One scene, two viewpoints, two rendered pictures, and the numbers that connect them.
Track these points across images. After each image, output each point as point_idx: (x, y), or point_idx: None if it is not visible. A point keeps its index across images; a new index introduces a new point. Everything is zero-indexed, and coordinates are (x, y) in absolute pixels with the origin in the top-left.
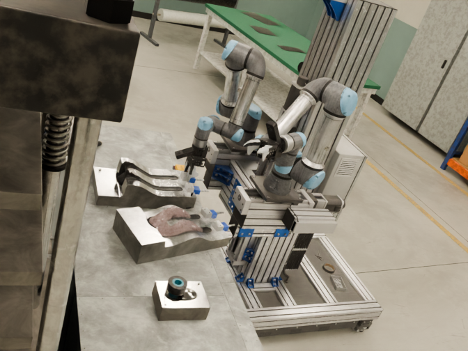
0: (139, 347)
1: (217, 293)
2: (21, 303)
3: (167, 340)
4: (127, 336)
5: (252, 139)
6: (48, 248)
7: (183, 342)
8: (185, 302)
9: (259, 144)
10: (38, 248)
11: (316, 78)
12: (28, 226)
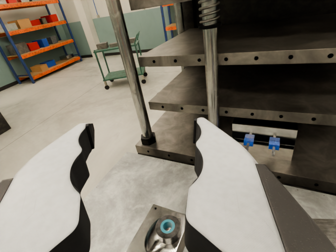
0: (143, 189)
1: None
2: (171, 100)
3: (135, 211)
4: (157, 185)
5: (272, 185)
6: (210, 107)
7: (123, 223)
8: (146, 230)
9: (186, 241)
10: (154, 55)
11: None
12: (175, 53)
